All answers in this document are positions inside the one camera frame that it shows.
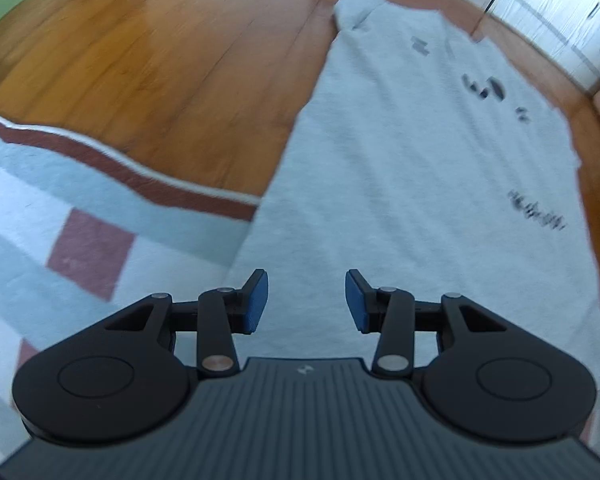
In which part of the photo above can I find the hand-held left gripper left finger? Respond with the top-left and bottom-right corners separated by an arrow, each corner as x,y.
105,269 -> 271,378

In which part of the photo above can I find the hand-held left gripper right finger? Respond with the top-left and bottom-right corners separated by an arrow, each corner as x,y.
345,269 -> 508,378

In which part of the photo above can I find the checkered rug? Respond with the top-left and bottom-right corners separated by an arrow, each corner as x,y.
0,112 -> 261,466

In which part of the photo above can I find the white cabinet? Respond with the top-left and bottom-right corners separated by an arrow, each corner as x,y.
482,0 -> 600,96

